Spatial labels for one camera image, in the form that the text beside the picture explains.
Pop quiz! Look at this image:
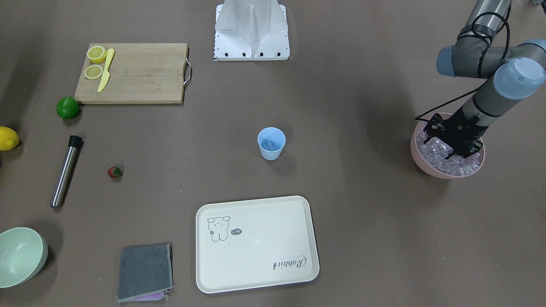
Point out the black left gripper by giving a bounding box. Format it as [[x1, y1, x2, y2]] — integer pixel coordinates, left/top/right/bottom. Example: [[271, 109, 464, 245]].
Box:
[[421, 110, 484, 160]]

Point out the ice cube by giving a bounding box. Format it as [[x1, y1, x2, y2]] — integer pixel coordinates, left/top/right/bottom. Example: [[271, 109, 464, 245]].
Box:
[[262, 139, 278, 152]]

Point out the red strawberry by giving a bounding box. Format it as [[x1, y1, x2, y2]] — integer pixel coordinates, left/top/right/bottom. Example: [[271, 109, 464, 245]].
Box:
[[107, 166, 123, 179]]

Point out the steel muddler with black tip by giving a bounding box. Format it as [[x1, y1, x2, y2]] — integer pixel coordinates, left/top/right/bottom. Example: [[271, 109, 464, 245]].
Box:
[[49, 135, 84, 209]]

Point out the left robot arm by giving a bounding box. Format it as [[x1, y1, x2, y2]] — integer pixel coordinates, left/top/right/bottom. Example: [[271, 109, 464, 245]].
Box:
[[424, 0, 546, 159]]

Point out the pink bowl of ice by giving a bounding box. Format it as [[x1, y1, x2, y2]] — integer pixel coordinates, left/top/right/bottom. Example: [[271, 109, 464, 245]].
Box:
[[410, 121, 485, 180]]

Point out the light blue plastic cup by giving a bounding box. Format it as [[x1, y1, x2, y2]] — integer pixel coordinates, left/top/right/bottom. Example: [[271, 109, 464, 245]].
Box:
[[257, 127, 286, 161]]

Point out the cream rabbit tray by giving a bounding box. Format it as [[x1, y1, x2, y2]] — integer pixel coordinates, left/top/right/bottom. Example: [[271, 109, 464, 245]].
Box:
[[195, 195, 320, 294]]

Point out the purple cloth under grey cloth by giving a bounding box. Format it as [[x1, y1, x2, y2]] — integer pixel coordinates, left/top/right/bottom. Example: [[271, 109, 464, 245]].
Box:
[[129, 290, 169, 302]]

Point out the grey folded cloth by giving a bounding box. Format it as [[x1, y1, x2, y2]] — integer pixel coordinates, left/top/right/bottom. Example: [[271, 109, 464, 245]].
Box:
[[116, 243, 173, 303]]

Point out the wooden cutting board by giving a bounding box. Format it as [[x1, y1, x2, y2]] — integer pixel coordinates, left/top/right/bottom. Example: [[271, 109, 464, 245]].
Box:
[[74, 43, 192, 104]]

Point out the yellow plastic knife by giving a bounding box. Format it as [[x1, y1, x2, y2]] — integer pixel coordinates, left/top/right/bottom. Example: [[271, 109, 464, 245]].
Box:
[[97, 48, 115, 93]]

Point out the lemon half slice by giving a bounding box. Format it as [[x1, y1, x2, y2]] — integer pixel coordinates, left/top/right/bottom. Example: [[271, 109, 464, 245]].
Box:
[[83, 64, 104, 80], [86, 45, 107, 64]]

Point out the green lime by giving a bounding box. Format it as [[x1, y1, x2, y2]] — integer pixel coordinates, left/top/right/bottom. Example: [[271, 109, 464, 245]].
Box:
[[56, 96, 80, 120]]

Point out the mint green bowl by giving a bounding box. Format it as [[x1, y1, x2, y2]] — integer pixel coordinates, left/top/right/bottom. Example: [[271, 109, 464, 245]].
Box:
[[0, 227, 48, 288]]

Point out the yellow lemon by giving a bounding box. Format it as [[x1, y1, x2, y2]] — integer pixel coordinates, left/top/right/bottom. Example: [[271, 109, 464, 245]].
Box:
[[0, 126, 20, 151]]

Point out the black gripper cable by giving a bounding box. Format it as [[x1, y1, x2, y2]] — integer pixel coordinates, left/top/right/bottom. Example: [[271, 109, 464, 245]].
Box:
[[415, 13, 511, 122]]

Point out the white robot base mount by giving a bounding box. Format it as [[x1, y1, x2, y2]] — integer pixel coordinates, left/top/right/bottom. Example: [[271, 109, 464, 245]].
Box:
[[213, 0, 290, 61]]

